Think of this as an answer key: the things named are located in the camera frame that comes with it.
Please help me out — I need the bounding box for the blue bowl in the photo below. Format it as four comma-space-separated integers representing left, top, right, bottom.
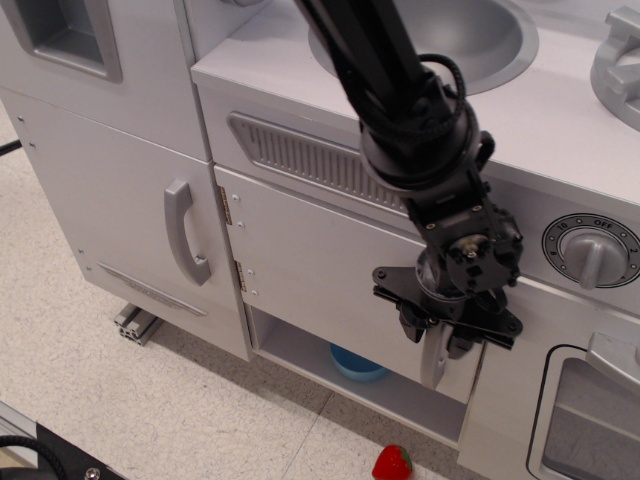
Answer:
329, 343, 388, 383

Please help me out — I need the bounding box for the grey vent grille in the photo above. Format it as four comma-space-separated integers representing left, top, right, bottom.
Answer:
227, 112, 406, 213

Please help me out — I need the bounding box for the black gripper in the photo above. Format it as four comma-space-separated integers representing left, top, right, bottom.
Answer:
372, 253, 523, 360

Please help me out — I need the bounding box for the white toy kitchen unit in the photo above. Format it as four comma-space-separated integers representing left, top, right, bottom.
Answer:
1, 1, 639, 479

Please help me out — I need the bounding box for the black braided cable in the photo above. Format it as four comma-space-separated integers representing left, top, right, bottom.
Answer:
0, 429, 51, 480

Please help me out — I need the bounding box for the aluminium extrusion bar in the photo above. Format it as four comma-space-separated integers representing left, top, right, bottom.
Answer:
114, 304, 163, 346

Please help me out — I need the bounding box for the grey oven door handle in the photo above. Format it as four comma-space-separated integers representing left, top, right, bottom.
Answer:
585, 333, 640, 395

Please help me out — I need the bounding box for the silver fridge emblem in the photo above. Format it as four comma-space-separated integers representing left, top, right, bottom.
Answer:
97, 262, 207, 317

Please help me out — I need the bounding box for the white cabinet door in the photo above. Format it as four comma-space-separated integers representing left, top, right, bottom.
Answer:
213, 164, 489, 405

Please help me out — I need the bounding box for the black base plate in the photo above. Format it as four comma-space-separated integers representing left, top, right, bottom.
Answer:
36, 423, 125, 480

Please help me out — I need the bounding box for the grey cabinet door handle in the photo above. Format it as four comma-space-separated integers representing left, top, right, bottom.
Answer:
420, 323, 453, 390

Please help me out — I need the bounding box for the grey toy faucet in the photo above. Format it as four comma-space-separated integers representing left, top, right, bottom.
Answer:
590, 6, 639, 130

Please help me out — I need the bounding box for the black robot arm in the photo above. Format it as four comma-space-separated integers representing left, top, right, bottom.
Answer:
299, 1, 523, 356

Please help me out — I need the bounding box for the red toy strawberry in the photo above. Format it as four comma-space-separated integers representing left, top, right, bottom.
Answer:
372, 445, 414, 480

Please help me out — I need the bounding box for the grey fridge door handle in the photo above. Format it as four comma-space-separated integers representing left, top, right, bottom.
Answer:
163, 178, 211, 286

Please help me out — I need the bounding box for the silver sink bowl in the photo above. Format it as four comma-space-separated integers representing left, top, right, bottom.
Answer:
299, 1, 539, 105

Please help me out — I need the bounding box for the grey timer knob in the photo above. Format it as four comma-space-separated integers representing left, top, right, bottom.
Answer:
542, 213, 639, 290

